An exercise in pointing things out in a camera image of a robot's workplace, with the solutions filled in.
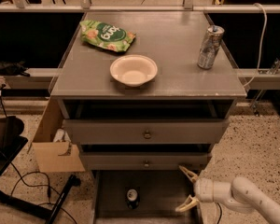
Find tall silver energy can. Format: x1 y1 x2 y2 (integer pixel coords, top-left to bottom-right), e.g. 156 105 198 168
197 25 225 70

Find grey top drawer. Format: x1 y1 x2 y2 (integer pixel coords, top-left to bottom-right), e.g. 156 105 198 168
63 119 229 145

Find black floor cable right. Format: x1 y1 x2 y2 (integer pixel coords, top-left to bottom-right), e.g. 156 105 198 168
216 202 223 224

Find black floor cable left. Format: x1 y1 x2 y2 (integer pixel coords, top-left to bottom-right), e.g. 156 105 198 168
0 143 77 224

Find dark blue pepsi can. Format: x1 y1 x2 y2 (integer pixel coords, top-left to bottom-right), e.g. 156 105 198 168
126 189 140 209

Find grey drawer cabinet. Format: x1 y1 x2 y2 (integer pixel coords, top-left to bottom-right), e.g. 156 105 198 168
51 11 245 224

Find black stand base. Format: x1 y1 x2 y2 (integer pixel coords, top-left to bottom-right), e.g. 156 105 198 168
0 115 82 224

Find black floor cable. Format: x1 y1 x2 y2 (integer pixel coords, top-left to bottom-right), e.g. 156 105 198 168
216 202 223 224
0 143 77 224

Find metal railing frame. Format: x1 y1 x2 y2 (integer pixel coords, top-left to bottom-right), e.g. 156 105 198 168
0 0 280 117

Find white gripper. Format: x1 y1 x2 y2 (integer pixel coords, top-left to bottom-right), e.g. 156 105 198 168
175 165 231 213

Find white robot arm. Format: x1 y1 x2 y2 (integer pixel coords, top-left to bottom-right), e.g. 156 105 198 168
175 165 280 224

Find green chip bag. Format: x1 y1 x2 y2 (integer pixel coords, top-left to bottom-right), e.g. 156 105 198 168
80 20 136 52

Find white paper bowl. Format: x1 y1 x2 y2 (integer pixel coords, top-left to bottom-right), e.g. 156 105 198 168
110 55 158 87

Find white hanging cable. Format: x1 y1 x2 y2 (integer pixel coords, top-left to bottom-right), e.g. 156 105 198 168
242 2 269 89

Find grey middle drawer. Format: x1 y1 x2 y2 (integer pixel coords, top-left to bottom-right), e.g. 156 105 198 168
80 152 211 170

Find brown cardboard box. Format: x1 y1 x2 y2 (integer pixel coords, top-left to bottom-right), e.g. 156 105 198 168
32 99 85 173

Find grey open bottom drawer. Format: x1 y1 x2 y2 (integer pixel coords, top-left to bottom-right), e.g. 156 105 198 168
90 171 203 224

